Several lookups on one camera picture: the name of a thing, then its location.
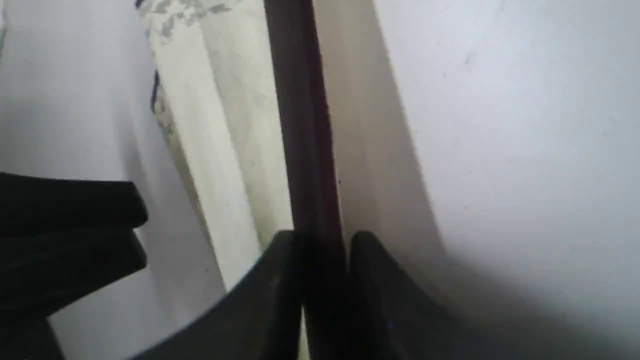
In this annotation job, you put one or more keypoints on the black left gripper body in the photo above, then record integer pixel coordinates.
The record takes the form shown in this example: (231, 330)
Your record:
(61, 240)

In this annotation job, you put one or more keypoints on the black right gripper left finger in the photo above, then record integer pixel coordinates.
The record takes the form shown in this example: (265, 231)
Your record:
(259, 319)

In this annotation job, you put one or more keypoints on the folding paper fan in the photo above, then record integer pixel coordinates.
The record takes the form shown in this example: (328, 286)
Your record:
(217, 103)

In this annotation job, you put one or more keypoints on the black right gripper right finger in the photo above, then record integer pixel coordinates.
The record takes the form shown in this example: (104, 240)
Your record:
(363, 305)

